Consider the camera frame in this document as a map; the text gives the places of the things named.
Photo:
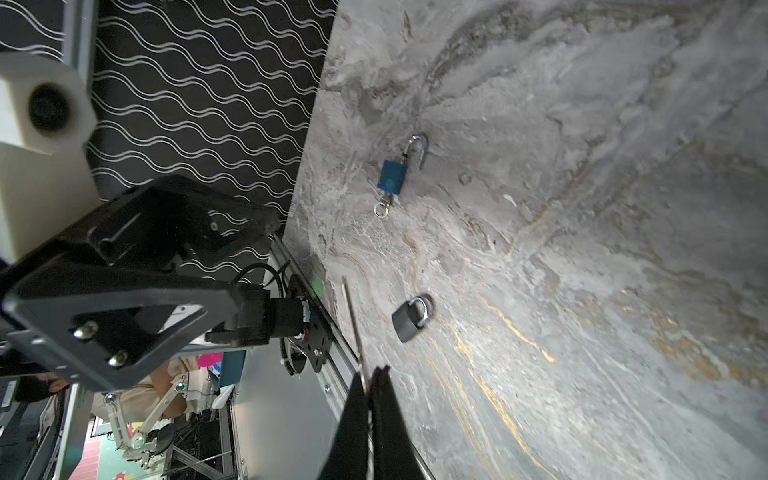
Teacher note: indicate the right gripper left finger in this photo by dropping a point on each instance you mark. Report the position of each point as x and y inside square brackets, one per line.
[348, 456]

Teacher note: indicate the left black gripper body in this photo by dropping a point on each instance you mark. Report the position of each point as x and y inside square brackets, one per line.
[136, 237]

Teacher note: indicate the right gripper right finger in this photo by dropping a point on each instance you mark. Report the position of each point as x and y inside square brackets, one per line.
[393, 453]

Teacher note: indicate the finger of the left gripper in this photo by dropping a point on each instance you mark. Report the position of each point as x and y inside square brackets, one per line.
[105, 327]

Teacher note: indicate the black padlock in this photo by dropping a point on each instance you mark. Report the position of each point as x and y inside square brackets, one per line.
[411, 317]

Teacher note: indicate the blue padlock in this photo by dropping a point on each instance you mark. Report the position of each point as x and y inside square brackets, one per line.
[394, 172]

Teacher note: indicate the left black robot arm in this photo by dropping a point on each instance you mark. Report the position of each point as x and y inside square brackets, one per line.
[261, 318]

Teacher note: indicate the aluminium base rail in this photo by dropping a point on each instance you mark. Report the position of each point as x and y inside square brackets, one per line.
[327, 351]

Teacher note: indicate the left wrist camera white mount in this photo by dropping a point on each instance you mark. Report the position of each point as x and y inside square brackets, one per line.
[46, 183]

